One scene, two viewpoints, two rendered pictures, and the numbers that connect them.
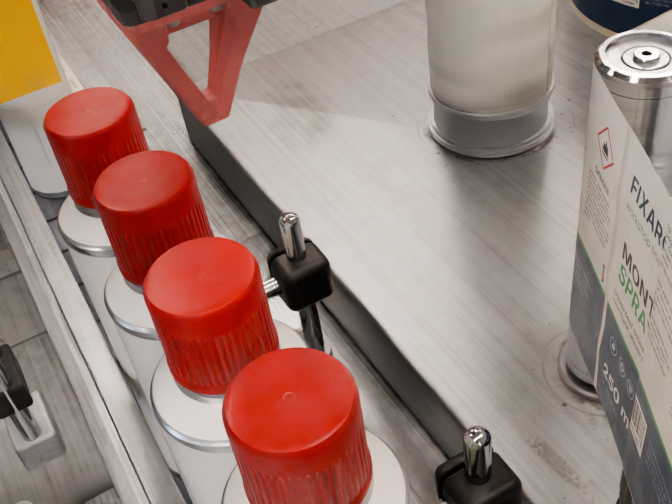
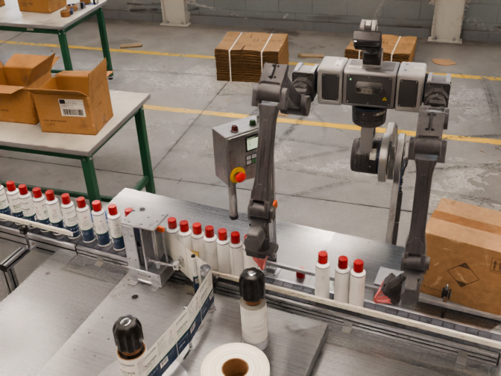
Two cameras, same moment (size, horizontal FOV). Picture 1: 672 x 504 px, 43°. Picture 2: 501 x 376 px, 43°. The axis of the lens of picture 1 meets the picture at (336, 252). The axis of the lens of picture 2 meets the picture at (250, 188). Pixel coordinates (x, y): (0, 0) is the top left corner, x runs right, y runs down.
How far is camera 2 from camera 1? 2.32 m
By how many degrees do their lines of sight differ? 96
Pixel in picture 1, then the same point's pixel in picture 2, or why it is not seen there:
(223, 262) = (221, 231)
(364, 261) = not seen: hidden behind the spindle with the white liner
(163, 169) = (234, 234)
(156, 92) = (353, 342)
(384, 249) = not seen: hidden behind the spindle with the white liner
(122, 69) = (373, 344)
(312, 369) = (209, 229)
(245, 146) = (296, 318)
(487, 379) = (223, 301)
